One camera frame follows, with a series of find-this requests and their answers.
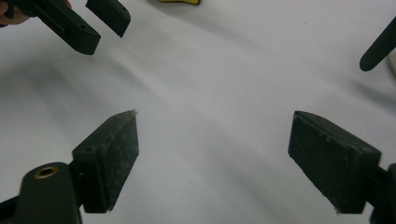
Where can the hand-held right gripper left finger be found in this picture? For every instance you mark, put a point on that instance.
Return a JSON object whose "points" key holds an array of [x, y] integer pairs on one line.
{"points": [[106, 161]]}

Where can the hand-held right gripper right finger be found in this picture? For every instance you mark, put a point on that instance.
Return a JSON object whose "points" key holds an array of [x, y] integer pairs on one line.
{"points": [[333, 161]]}

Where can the yellow green printed pouch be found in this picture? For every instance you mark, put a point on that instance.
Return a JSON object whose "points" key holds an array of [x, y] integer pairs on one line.
{"points": [[179, 1]]}

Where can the clear jar with black lid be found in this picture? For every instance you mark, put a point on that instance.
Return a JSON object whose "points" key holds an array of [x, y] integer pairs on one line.
{"points": [[378, 49]]}

